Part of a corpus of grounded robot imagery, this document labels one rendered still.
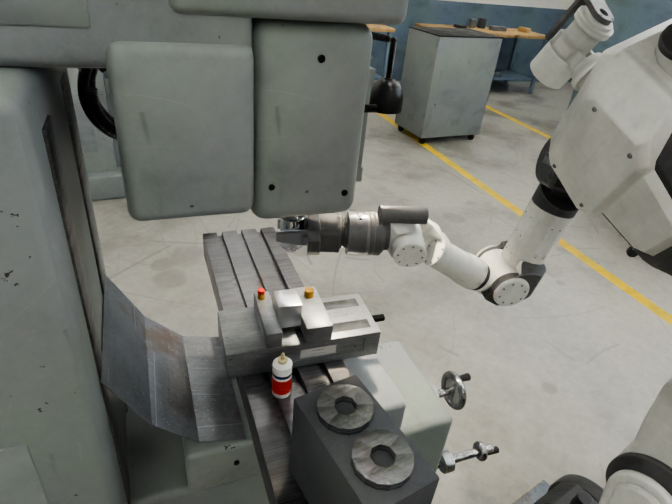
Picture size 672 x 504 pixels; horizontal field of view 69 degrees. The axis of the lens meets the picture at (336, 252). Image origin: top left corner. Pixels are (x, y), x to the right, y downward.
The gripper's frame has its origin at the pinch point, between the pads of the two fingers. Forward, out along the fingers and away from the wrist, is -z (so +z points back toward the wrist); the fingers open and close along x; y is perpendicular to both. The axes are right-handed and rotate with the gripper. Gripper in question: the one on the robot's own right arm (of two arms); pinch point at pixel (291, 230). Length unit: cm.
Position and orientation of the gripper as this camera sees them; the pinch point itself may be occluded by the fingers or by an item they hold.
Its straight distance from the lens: 98.0
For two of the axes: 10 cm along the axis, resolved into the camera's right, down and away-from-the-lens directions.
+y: -0.8, 8.5, 5.2
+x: 0.5, 5.3, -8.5
